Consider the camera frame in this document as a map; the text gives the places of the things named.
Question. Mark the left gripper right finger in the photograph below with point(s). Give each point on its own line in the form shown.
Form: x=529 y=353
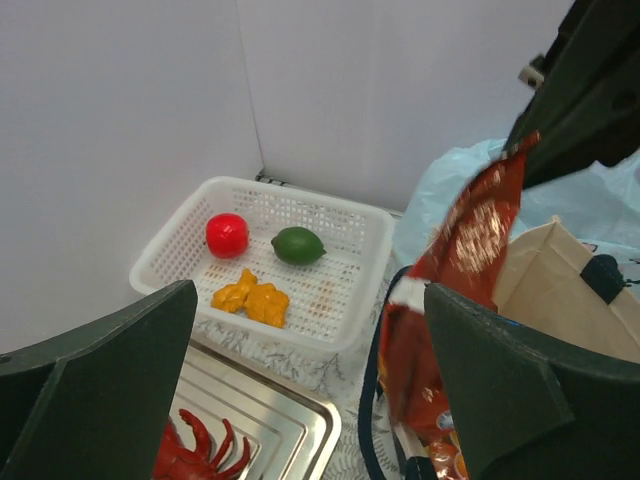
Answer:
x=528 y=406

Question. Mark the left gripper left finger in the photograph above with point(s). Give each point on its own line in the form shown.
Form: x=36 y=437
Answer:
x=93 y=402

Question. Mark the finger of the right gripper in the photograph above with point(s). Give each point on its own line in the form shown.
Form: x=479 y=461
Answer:
x=585 y=107

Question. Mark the light blue plastic grocery bag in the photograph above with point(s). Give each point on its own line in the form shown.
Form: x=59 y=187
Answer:
x=599 y=206

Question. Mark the beige canvas tote bag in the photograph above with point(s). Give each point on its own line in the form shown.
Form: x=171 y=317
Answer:
x=553 y=284

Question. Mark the orange Doritos chip bag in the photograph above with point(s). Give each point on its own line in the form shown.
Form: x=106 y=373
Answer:
x=465 y=255

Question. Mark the orange toy fried chicken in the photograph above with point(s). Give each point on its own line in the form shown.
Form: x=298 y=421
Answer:
x=262 y=303

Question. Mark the red tomato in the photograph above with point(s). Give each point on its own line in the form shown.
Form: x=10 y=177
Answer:
x=227 y=235

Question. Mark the green lime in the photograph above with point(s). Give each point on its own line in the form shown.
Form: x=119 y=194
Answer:
x=298 y=246

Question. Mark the metal baking tray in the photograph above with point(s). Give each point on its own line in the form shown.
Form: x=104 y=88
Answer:
x=292 y=431

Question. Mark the white plastic basket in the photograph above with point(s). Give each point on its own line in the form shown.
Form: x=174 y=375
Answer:
x=330 y=300

